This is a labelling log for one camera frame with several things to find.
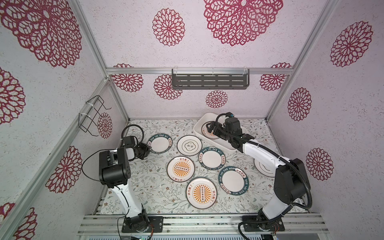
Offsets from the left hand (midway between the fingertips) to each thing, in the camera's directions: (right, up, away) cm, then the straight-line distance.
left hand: (152, 147), depth 103 cm
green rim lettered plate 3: (+52, -18, -15) cm, 57 cm away
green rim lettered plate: (+4, +2, +4) cm, 6 cm away
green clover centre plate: (+26, +1, +1) cm, 26 cm away
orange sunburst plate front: (+33, -24, -19) cm, 45 cm away
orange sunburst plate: (+20, -13, -10) cm, 26 cm away
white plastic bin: (+36, +21, +11) cm, 43 cm away
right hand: (+38, +14, -16) cm, 44 cm away
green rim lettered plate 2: (+40, -7, -5) cm, 41 cm away
